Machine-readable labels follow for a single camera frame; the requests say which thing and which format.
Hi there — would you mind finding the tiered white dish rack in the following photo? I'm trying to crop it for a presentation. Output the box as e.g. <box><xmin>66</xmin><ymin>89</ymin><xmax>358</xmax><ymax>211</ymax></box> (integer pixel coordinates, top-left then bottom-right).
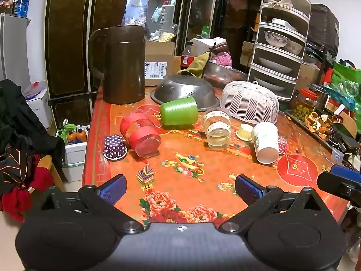
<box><xmin>248</xmin><ymin>0</ymin><xmax>311</xmax><ymax>101</ymax></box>

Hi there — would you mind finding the white cardboard box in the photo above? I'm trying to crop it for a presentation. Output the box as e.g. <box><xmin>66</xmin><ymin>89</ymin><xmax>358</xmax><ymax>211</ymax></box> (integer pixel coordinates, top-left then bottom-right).
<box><xmin>24</xmin><ymin>81</ymin><xmax>53</xmax><ymax>129</ymax></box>

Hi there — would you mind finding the glass jar with red lid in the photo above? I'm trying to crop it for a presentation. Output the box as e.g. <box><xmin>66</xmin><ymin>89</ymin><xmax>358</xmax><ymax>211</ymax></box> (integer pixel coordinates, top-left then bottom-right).
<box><xmin>292</xmin><ymin>89</ymin><xmax>318</xmax><ymax>122</ymax></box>

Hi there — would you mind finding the green shopping bag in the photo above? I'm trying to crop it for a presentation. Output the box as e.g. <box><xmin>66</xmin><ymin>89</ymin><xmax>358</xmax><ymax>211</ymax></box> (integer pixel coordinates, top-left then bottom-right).
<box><xmin>330</xmin><ymin>59</ymin><xmax>361</xmax><ymax>134</ymax></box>

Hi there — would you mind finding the cola bottle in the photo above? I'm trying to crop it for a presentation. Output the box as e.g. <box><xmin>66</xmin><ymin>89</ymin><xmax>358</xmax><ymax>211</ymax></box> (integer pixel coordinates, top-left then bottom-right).
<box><xmin>180</xmin><ymin>42</ymin><xmax>195</xmax><ymax>70</ymax></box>

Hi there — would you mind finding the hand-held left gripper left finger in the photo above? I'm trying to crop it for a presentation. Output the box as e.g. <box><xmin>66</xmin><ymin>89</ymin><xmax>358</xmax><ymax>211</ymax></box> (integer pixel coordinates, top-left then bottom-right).
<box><xmin>39</xmin><ymin>174</ymin><xmax>144</xmax><ymax>235</ymax></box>

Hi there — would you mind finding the pile of dried peels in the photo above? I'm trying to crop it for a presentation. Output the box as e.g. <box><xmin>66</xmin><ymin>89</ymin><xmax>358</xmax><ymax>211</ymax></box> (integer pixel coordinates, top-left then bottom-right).
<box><xmin>305</xmin><ymin>112</ymin><xmax>334</xmax><ymax>133</ymax></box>

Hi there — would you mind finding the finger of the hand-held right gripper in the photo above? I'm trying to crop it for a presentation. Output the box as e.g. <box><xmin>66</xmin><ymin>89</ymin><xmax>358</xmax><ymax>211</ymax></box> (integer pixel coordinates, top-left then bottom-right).
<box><xmin>317</xmin><ymin>164</ymin><xmax>361</xmax><ymax>201</ymax></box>

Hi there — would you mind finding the red floral tablecloth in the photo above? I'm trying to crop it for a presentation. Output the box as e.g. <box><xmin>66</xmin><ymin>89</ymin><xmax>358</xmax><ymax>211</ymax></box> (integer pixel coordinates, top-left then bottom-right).
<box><xmin>82</xmin><ymin>85</ymin><xmax>350</xmax><ymax>226</ymax></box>

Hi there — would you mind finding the black bag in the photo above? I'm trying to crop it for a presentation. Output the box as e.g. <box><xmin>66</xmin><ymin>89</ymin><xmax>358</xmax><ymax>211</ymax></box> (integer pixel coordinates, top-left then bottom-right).
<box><xmin>307</xmin><ymin>4</ymin><xmax>340</xmax><ymax>57</ymax></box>

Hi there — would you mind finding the purple polka-dot paper cup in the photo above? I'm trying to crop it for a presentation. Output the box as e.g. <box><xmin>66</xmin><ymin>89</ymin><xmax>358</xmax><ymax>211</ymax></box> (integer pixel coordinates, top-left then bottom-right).
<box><xmin>103</xmin><ymin>135</ymin><xmax>128</xmax><ymax>160</ymax></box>

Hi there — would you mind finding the brown plastic pitcher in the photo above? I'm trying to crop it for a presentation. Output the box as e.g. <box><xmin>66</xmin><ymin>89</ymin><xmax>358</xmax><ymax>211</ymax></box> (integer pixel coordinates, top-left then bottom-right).
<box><xmin>88</xmin><ymin>25</ymin><xmax>146</xmax><ymax>105</ymax></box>

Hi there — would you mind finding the metal colander bowl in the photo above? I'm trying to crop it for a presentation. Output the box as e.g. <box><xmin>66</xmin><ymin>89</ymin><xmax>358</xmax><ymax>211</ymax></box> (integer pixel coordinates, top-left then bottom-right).
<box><xmin>150</xmin><ymin>75</ymin><xmax>220</xmax><ymax>112</ymax></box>

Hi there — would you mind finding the blue patterned ceramic bowl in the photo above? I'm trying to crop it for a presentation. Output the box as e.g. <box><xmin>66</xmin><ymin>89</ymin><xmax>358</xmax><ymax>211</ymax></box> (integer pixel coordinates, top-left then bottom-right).
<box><xmin>264</xmin><ymin>31</ymin><xmax>289</xmax><ymax>48</ymax></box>

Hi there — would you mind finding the green spray bottle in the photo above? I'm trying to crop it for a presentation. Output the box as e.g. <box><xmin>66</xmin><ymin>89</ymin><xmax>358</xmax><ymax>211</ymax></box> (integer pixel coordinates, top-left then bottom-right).
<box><xmin>58</xmin><ymin>120</ymin><xmax>75</xmax><ymax>144</ymax></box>

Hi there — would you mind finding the white ceramic plate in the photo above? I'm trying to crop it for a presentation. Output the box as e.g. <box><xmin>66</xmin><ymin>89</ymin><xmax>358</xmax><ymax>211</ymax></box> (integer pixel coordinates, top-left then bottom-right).
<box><xmin>257</xmin><ymin>57</ymin><xmax>293</xmax><ymax>74</ymax></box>

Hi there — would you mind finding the hanging snack bag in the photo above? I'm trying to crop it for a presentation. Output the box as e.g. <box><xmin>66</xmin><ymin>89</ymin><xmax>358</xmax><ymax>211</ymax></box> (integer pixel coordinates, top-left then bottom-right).
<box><xmin>122</xmin><ymin>0</ymin><xmax>149</xmax><ymax>27</ymax></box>

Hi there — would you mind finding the pink cloth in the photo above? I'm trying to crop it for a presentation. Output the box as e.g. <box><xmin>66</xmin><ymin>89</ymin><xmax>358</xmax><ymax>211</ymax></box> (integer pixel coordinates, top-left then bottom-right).
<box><xmin>211</xmin><ymin>52</ymin><xmax>232</xmax><ymax>66</ymax></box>

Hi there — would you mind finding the yellow-green cloth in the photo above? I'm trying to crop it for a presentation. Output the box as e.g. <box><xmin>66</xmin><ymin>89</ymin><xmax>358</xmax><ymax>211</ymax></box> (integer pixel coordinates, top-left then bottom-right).
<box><xmin>180</xmin><ymin>51</ymin><xmax>211</xmax><ymax>78</ymax></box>

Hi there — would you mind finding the white mesh food cover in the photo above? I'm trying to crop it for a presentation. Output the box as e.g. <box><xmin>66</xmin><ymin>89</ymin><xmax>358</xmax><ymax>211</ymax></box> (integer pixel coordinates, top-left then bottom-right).
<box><xmin>220</xmin><ymin>81</ymin><xmax>280</xmax><ymax>125</ymax></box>

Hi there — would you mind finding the pile of dark clothes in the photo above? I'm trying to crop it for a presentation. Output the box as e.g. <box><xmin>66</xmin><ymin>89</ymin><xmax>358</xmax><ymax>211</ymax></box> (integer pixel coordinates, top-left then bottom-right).
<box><xmin>0</xmin><ymin>79</ymin><xmax>65</xmax><ymax>222</ymax></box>

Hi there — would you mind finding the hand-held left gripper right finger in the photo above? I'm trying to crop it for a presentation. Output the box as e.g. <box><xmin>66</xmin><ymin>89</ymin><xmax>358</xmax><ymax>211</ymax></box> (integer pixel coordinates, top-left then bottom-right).
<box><xmin>218</xmin><ymin>174</ymin><xmax>325</xmax><ymax>235</ymax></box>

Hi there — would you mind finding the dark wooden cabinet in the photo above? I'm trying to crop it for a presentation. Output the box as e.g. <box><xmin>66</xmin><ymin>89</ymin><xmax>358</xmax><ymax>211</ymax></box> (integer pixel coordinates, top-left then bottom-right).
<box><xmin>45</xmin><ymin>0</ymin><xmax>271</xmax><ymax>125</ymax></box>

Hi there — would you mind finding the white refrigerator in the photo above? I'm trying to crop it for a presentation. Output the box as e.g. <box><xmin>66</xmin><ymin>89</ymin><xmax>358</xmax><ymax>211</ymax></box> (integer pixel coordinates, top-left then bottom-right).
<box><xmin>0</xmin><ymin>13</ymin><xmax>31</xmax><ymax>91</ymax></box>

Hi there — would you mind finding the white paper cup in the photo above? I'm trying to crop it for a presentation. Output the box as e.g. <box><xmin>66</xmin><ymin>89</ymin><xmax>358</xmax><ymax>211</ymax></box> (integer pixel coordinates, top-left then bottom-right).
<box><xmin>251</xmin><ymin>122</ymin><xmax>280</xmax><ymax>164</ymax></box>

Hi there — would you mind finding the small yellow paper cup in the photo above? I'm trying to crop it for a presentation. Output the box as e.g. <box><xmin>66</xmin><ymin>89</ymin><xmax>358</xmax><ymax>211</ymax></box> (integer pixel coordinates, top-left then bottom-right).
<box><xmin>236</xmin><ymin>124</ymin><xmax>254</xmax><ymax>141</ymax></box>

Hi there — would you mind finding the green plastic cup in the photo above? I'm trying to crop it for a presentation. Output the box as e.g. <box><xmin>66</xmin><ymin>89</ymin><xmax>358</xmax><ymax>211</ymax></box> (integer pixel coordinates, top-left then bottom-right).
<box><xmin>160</xmin><ymin>96</ymin><xmax>199</xmax><ymax>126</ymax></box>

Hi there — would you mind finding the blue water bottle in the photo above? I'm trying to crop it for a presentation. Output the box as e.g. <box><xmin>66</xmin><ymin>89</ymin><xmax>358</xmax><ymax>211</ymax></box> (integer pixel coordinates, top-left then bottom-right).
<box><xmin>15</xmin><ymin>0</ymin><xmax>29</xmax><ymax>16</ymax></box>

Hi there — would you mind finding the white foam box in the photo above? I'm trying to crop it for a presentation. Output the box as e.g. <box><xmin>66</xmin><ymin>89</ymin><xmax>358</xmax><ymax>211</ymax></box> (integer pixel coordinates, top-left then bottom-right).
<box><xmin>56</xmin><ymin>124</ymin><xmax>90</xmax><ymax>182</ymax></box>

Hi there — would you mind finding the metal basin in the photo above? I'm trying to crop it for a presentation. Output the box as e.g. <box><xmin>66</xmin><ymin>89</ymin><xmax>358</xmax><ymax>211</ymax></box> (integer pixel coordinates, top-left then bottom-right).
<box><xmin>204</xmin><ymin>62</ymin><xmax>248</xmax><ymax>89</ymax></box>

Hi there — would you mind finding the red transparent plastic cup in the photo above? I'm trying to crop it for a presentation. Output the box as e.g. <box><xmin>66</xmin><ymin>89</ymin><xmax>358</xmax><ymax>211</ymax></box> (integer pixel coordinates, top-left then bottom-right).
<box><xmin>120</xmin><ymin>110</ymin><xmax>161</xmax><ymax>157</ymax></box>

